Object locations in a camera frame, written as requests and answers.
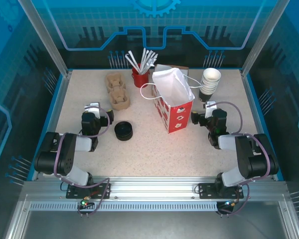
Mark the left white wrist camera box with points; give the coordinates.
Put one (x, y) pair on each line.
(93, 109)

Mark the grey metal shelf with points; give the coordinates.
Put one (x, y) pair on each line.
(152, 224)

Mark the red white paper gift bag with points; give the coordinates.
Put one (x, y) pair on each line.
(177, 117)

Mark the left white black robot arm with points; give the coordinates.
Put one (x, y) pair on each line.
(64, 159)

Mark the aluminium frame post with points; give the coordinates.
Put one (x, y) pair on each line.
(44, 37)
(261, 37)

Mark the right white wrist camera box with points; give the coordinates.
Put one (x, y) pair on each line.
(210, 109)

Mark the aluminium mounting rail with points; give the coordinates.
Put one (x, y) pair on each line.
(152, 186)

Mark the brown pulp cup carrier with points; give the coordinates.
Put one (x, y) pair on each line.
(115, 82)

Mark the stack of pulp cup carriers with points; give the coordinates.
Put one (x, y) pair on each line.
(120, 105)

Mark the white paper straw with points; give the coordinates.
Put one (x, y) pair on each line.
(130, 61)
(153, 61)
(143, 59)
(150, 57)
(146, 58)
(133, 59)

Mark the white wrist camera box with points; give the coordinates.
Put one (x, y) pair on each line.
(93, 109)
(210, 109)

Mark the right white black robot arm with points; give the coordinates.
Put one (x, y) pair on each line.
(251, 161)

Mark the red metal bucket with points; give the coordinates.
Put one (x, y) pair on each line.
(140, 79)

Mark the stack of black cup lids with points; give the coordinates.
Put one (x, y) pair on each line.
(123, 137)

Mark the small lit connector board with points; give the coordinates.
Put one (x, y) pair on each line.
(84, 203)
(230, 204)

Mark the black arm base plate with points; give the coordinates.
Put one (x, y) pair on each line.
(73, 193)
(206, 191)

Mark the white tissue paper sheet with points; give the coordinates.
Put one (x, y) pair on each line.
(162, 67)

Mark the blue table edge strip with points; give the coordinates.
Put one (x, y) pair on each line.
(256, 112)
(49, 124)

